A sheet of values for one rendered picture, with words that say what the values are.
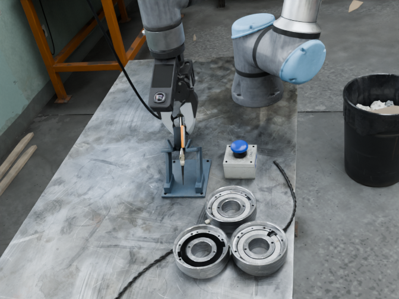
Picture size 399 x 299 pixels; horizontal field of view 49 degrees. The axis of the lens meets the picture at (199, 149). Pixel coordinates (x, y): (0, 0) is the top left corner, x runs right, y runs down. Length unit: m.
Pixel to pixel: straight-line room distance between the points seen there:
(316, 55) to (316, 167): 1.23
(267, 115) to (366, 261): 0.88
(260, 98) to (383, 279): 0.93
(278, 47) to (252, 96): 0.20
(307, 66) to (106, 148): 0.56
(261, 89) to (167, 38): 0.45
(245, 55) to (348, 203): 1.10
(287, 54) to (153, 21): 0.37
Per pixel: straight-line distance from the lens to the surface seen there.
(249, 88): 1.24
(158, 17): 0.85
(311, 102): 2.75
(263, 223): 0.87
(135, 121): 1.28
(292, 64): 1.07
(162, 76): 0.88
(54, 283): 0.93
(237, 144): 1.00
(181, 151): 0.98
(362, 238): 1.97
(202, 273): 0.82
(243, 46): 1.19
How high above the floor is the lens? 1.48
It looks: 37 degrees down
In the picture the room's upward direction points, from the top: 10 degrees counter-clockwise
